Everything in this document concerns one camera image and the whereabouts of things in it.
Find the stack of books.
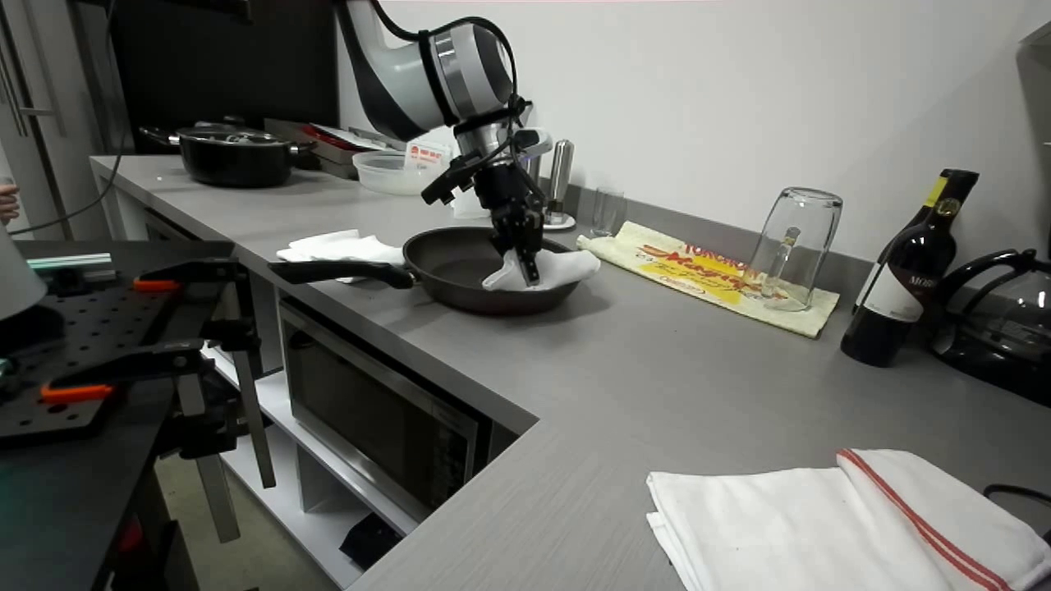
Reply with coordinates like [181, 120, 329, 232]
[293, 120, 411, 185]

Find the wine bottle yellow foil neck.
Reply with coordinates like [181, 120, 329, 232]
[838, 164, 982, 371]

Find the thin black power cable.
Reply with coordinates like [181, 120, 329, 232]
[977, 481, 1051, 513]

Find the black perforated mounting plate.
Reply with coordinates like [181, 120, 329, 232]
[0, 238, 261, 446]

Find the yellow printed tea towel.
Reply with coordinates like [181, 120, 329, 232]
[574, 218, 845, 342]

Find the white plate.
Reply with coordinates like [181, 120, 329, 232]
[539, 207, 582, 238]

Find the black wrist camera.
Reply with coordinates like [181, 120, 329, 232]
[416, 148, 493, 212]

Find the folded white towel red stripe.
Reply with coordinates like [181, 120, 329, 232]
[642, 444, 1051, 591]

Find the white cloth towel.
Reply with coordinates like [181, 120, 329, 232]
[478, 240, 605, 299]

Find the black coffee maker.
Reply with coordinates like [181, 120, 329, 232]
[1016, 18, 1051, 259]

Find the white towel blue stripe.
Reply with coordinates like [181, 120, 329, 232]
[272, 227, 408, 269]

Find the black monitor screen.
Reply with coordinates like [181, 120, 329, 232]
[106, 0, 344, 145]

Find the glass coffee carafe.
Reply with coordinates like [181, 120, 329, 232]
[929, 248, 1051, 412]

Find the black cooking pot with lid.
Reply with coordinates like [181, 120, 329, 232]
[136, 114, 301, 190]

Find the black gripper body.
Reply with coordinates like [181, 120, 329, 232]
[470, 158, 546, 229]

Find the black clamp orange handle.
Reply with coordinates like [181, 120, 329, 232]
[120, 253, 261, 305]
[37, 335, 261, 414]

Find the large clear drinking glass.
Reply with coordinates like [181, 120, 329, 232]
[750, 185, 847, 317]

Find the steel shaker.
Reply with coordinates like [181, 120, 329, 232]
[546, 136, 577, 215]

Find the black frying pan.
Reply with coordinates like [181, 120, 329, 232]
[267, 225, 592, 321]

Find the small clear glass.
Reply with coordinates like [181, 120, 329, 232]
[584, 189, 634, 240]

